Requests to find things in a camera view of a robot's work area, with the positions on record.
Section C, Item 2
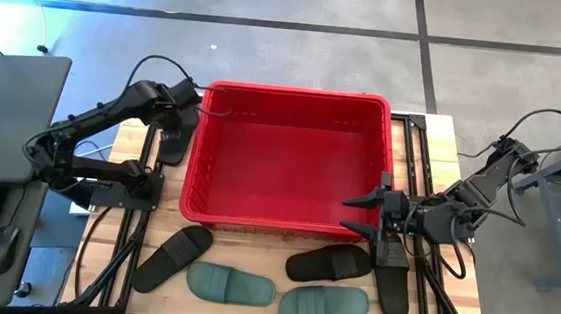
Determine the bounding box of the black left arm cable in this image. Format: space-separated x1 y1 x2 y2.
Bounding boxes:
123 52 239 120

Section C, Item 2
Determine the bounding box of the grey desk panel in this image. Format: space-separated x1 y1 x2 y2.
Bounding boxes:
0 52 73 190

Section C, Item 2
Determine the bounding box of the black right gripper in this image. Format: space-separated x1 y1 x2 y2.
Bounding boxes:
335 168 426 269

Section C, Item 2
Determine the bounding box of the black rubber slide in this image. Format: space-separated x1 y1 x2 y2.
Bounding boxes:
284 238 375 288
129 220 216 300
158 115 200 168
370 233 416 314

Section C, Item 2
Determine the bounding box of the black loose cable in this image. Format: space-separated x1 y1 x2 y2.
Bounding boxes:
72 202 113 301

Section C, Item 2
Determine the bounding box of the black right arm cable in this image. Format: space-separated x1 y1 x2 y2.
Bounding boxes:
455 101 561 166

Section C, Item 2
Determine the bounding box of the green rubber slide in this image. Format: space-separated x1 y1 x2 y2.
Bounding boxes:
184 260 279 309
277 280 372 314

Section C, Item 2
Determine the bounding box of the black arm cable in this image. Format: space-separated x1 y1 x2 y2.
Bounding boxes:
455 101 561 166
123 52 239 120

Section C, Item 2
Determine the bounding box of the red plastic bin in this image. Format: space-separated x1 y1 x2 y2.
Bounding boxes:
177 78 401 246

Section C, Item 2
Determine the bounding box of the black computer mouse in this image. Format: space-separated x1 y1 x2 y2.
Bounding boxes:
0 223 21 277

